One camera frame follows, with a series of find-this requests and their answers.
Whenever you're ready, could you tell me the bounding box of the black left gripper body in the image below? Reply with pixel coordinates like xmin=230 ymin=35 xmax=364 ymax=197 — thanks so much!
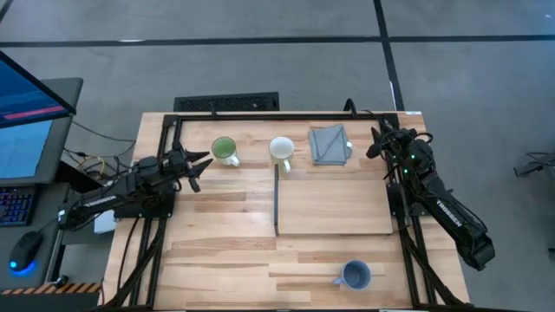
xmin=166 ymin=140 xmax=203 ymax=194

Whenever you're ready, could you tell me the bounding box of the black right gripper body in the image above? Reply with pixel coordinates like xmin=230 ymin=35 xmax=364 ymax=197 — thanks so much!
xmin=380 ymin=127 xmax=418 ymax=162

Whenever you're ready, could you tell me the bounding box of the mug with green inside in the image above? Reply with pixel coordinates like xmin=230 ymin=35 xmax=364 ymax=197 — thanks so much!
xmin=210 ymin=135 xmax=242 ymax=168

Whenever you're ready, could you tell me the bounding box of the cream yellow mug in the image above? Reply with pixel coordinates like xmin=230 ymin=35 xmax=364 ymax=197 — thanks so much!
xmin=268 ymin=135 xmax=297 ymax=175

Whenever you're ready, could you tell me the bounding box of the blue-grey mug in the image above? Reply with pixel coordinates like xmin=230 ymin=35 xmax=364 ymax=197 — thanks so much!
xmin=332 ymin=258 xmax=374 ymax=291

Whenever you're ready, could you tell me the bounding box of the wooden shelf board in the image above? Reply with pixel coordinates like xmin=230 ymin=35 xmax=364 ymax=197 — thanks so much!
xmin=277 ymin=179 xmax=395 ymax=237

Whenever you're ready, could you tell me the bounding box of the folded grey cloth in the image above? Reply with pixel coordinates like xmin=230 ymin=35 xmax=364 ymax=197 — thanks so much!
xmin=307 ymin=123 xmax=354 ymax=167

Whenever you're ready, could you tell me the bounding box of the black vented computer case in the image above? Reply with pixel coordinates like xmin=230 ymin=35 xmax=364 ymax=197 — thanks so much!
xmin=173 ymin=91 xmax=281 ymax=114

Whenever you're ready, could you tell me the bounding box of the small white box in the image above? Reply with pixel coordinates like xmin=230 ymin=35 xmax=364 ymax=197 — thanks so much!
xmin=93 ymin=208 xmax=118 ymax=236

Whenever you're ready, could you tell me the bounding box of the grey-framed computer screen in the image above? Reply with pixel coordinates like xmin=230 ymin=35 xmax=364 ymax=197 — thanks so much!
xmin=0 ymin=77 xmax=85 ymax=188

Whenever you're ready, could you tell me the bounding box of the grey side desk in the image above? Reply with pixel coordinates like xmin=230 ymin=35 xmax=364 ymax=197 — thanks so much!
xmin=0 ymin=180 xmax=74 ymax=292

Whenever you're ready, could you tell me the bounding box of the tilted computer monitor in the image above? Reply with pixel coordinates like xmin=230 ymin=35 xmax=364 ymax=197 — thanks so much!
xmin=0 ymin=50 xmax=79 ymax=130

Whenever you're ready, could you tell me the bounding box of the backlit black keyboard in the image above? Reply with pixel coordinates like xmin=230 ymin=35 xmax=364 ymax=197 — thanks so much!
xmin=0 ymin=185 xmax=38 ymax=228

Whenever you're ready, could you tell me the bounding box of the black computer mouse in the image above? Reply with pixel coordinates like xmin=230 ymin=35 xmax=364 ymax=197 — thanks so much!
xmin=8 ymin=230 xmax=45 ymax=275

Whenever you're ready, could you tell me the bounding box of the orange black hazard strip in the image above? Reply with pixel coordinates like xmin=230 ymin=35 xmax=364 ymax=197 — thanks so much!
xmin=0 ymin=282 xmax=103 ymax=297

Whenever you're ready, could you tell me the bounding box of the black cable loop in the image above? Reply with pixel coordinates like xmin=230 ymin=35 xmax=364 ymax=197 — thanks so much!
xmin=343 ymin=97 xmax=360 ymax=119

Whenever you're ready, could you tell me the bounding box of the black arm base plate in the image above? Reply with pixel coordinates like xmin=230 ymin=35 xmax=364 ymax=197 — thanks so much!
xmin=386 ymin=181 xmax=412 ymax=218
xmin=113 ymin=189 xmax=177 ymax=219

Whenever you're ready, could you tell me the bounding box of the yellow cable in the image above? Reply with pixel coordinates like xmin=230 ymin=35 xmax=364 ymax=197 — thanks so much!
xmin=75 ymin=154 xmax=108 ymax=179

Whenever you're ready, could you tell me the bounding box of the thin black cable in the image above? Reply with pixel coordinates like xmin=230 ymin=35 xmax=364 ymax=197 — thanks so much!
xmin=63 ymin=120 xmax=138 ymax=159

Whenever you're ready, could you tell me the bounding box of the black floor cable bundle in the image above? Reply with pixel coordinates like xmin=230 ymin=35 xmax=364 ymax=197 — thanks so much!
xmin=513 ymin=151 xmax=555 ymax=179

